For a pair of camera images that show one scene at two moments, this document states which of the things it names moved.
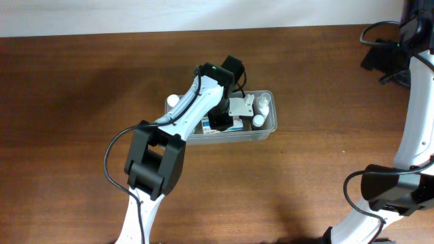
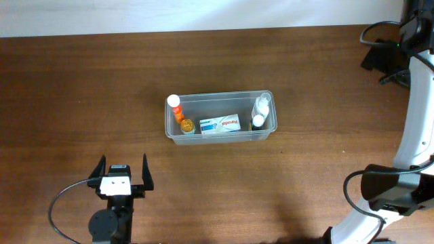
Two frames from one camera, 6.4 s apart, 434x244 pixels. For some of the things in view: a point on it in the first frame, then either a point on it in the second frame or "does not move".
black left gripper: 219,123 to 137,190
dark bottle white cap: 258,122 does not move
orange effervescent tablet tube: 173,99 does not move
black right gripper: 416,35 does not move
